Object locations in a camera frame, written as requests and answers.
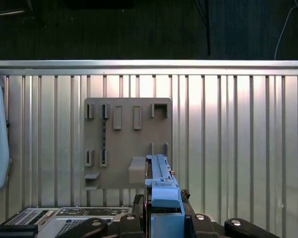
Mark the grey parts rack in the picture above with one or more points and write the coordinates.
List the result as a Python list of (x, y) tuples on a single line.
[(139, 134)]

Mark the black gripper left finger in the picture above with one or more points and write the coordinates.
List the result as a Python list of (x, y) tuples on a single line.
[(129, 228)]

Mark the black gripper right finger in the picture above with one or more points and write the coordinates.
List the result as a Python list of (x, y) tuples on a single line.
[(201, 228)]

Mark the hard disk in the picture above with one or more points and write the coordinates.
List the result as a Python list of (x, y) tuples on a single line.
[(164, 198)]

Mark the black PC case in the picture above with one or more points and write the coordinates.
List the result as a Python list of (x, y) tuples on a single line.
[(64, 218)]

